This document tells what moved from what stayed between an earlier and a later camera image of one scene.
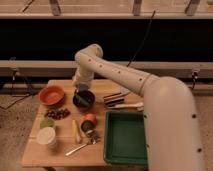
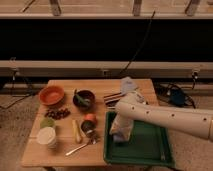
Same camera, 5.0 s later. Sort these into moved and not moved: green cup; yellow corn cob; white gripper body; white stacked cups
Moved: white gripper body
Not moved: green cup; white stacked cups; yellow corn cob
